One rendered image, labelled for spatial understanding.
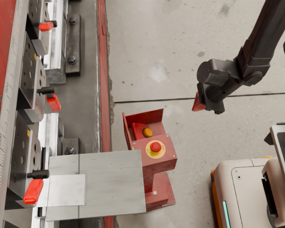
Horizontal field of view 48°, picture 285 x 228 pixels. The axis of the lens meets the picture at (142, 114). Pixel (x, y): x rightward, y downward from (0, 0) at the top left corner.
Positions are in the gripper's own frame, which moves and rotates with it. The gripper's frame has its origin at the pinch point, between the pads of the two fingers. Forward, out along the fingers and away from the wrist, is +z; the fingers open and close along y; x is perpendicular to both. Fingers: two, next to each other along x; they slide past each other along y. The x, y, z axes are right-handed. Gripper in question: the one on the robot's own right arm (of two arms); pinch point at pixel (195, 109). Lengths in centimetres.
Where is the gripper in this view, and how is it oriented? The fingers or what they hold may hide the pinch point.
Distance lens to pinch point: 102.1
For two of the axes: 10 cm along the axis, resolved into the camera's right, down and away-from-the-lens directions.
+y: 0.7, 8.8, -4.8
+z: -4.6, 4.5, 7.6
